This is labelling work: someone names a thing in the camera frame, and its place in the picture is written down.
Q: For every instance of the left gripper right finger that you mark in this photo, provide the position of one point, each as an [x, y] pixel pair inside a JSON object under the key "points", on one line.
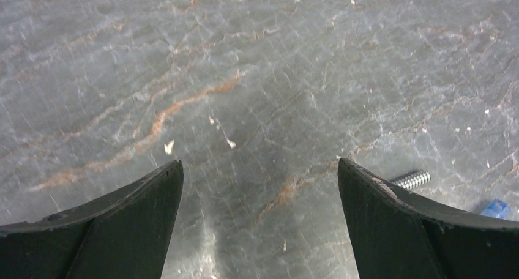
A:
{"points": [[396, 233]]}

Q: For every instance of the checkered pen cap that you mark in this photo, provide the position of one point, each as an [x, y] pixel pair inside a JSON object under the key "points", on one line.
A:
{"points": [[413, 179]]}

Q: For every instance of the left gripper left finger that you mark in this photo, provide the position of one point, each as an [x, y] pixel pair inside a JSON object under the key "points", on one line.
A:
{"points": [[122, 234]]}

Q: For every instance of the clear blue pen cap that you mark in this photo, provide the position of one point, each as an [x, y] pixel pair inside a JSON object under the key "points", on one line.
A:
{"points": [[496, 209]]}

